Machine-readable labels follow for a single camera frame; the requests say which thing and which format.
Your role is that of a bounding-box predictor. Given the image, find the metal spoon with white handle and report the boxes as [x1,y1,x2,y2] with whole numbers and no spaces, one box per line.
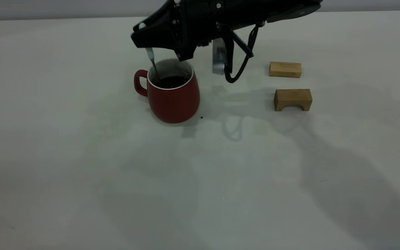
[145,47,160,81]

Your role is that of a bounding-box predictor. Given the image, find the rectangular wooden block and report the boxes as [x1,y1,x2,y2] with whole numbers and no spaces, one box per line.
[269,61,302,78]

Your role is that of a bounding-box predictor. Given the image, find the arched wooden block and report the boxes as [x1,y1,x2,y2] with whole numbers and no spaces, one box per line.
[274,89,313,112]

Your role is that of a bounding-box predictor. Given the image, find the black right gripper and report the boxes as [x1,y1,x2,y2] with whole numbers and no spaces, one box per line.
[131,0,268,62]

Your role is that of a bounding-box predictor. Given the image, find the red ceramic cup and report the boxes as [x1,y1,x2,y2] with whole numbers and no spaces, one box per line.
[133,58,200,124]

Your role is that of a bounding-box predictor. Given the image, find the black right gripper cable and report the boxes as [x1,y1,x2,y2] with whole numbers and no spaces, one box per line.
[221,22,260,84]

